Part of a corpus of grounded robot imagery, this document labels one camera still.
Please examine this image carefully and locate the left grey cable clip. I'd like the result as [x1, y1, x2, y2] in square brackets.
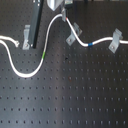
[22, 25, 30, 50]

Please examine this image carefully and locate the middle grey cable clip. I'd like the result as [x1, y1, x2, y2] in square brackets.
[66, 23, 82, 46]

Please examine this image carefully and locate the right grey cable clip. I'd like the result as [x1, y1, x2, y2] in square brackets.
[109, 29, 123, 53]

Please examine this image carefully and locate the short white cable end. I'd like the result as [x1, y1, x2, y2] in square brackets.
[0, 34, 21, 47]

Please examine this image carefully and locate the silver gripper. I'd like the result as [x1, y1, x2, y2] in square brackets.
[47, 0, 73, 21]

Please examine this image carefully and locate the white cable with coloured marks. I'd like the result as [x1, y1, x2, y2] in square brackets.
[0, 15, 128, 79]

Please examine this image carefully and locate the grey cable clip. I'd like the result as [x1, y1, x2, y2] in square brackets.
[109, 29, 123, 53]
[66, 23, 82, 46]
[22, 25, 30, 50]

